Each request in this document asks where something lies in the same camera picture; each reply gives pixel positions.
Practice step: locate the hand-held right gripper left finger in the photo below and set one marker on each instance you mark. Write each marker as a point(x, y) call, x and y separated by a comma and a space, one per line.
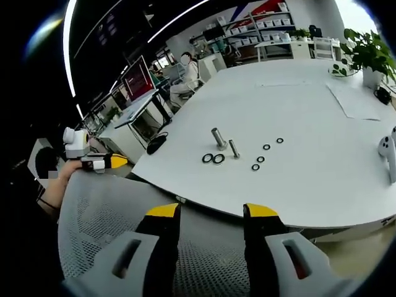
point(136, 263)

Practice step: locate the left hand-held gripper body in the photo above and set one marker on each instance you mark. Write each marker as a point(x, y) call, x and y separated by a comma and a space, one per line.
point(75, 145)

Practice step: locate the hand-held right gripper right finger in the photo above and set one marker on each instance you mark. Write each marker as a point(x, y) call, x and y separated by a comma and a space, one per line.
point(272, 263)

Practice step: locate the large black washer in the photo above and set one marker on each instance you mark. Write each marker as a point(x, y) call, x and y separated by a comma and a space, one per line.
point(203, 158)
point(223, 159)

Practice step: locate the small black washer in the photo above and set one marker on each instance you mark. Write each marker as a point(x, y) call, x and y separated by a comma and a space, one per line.
point(257, 159)
point(264, 147)
point(277, 140)
point(252, 167)

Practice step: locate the large metal threaded stud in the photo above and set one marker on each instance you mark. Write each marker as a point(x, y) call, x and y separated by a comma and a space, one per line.
point(218, 139)

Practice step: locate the small metal threaded stud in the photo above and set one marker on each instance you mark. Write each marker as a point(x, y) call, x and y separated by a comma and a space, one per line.
point(234, 150)

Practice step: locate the person's left hand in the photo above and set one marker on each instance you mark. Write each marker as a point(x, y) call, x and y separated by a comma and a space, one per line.
point(69, 171)

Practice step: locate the black computer mouse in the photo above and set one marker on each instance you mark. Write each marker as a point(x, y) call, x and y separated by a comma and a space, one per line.
point(154, 145)

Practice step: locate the grey mesh office chair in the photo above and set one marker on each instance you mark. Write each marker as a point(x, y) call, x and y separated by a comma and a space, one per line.
point(99, 216)

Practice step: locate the white standing desk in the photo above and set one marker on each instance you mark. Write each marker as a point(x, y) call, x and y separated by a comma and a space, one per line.
point(139, 108)

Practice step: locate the monitor with red screen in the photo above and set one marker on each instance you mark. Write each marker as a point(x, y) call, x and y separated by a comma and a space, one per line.
point(137, 80)

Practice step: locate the ceiling light strip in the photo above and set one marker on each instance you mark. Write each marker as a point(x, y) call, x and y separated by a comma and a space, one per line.
point(176, 21)
point(65, 46)

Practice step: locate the white handheld device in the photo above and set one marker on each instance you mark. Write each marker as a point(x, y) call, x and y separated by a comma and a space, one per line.
point(390, 154)

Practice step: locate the white paper sheet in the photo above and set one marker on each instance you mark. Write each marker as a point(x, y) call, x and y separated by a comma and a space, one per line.
point(352, 99)

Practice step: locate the small black object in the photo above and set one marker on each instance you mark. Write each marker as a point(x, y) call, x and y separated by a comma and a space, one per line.
point(383, 95)

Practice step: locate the shelf rack with white bins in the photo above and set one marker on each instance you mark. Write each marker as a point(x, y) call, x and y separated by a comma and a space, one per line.
point(263, 24)

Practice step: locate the white cabinet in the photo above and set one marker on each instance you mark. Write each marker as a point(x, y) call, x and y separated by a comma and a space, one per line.
point(301, 49)

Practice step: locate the white chair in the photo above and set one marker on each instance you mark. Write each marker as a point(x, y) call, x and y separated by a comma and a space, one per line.
point(325, 49)

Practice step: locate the green plant in white pot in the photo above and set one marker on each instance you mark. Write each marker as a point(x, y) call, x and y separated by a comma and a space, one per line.
point(371, 52)

